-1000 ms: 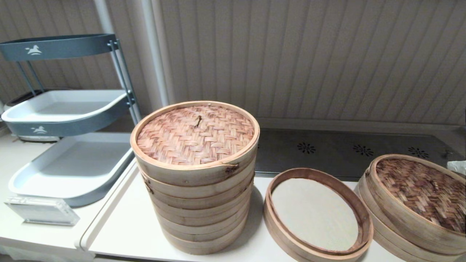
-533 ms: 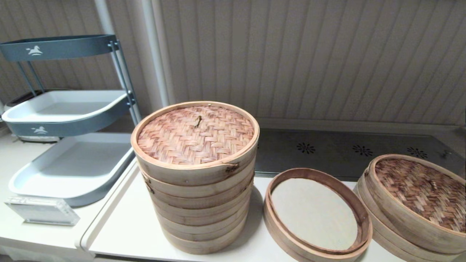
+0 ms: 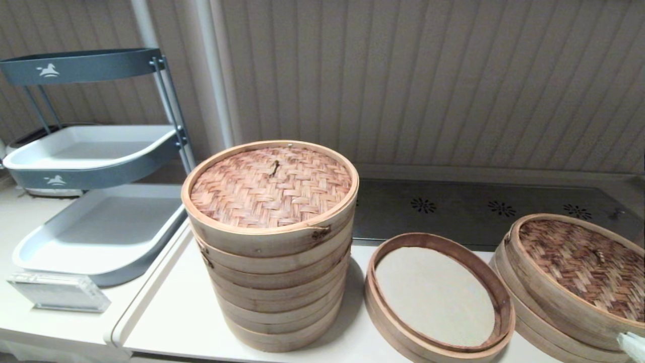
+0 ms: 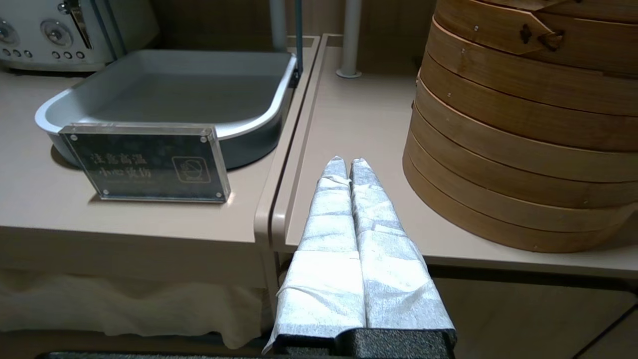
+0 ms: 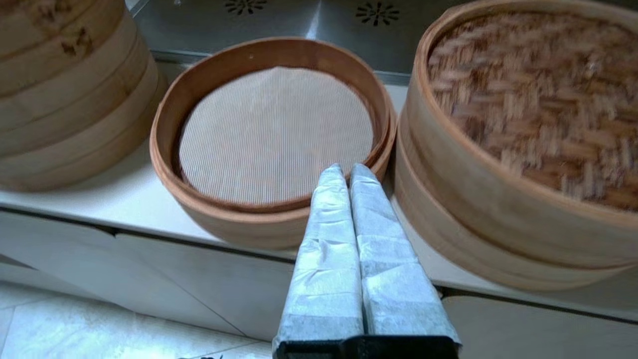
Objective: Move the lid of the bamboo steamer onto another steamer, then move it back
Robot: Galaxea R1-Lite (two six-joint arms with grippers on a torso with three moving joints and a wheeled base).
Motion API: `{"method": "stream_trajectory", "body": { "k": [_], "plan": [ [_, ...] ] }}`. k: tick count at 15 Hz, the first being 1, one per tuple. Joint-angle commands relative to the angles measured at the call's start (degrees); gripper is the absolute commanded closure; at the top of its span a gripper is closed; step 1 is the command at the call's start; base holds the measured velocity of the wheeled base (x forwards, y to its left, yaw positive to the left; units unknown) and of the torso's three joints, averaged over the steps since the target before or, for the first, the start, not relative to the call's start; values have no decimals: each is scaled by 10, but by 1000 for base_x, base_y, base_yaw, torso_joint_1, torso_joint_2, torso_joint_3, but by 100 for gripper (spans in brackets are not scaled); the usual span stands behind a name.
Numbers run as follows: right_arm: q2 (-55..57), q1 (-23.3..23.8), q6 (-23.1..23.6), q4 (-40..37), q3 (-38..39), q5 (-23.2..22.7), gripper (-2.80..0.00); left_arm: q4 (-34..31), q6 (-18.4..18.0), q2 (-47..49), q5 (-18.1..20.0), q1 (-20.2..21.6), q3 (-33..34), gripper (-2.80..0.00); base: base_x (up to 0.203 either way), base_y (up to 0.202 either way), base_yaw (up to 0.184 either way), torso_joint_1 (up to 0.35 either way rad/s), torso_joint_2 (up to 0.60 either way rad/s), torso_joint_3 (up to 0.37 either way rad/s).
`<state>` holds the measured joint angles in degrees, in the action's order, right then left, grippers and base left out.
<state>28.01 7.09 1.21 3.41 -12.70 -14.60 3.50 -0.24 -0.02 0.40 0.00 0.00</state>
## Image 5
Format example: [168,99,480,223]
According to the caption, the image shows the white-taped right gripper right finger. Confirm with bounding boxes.
[349,164,462,345]

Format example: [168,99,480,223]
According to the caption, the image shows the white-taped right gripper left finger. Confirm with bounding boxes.
[273,164,364,345]

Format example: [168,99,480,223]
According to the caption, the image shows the dark woven bamboo steamer lid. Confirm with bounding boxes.
[399,0,638,270]

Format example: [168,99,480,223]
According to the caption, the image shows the brown bamboo steamer basket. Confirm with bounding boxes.
[150,37,398,250]

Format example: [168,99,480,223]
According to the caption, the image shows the pale bamboo steamer basket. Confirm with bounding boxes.
[0,0,128,60]
[0,75,162,160]
[0,50,155,131]
[0,20,145,98]
[0,95,168,193]

